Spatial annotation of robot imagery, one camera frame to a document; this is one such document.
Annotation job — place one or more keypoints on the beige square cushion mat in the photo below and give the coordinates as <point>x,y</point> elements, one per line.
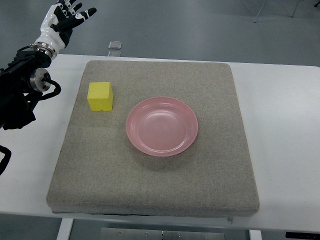
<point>99,171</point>

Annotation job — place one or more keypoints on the white table leg left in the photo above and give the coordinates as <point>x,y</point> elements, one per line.
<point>65,229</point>

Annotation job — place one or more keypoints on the pink plate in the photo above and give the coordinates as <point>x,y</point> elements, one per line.
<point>162,126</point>

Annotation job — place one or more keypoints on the white table leg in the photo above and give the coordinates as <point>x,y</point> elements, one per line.
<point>65,229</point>
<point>255,235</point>

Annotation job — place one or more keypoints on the clear floor socket cover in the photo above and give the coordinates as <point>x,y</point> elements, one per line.
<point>115,45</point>

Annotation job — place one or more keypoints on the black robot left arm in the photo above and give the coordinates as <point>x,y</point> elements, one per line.
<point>23,84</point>

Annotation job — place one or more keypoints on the yellow foam block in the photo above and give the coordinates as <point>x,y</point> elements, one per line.
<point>100,96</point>

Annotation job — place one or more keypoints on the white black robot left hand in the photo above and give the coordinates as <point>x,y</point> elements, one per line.
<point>58,24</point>

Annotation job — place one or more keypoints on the metal chair leg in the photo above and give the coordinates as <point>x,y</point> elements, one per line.
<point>259,12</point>
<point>295,8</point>

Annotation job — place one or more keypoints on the white table leg right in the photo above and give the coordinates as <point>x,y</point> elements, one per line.
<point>255,235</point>

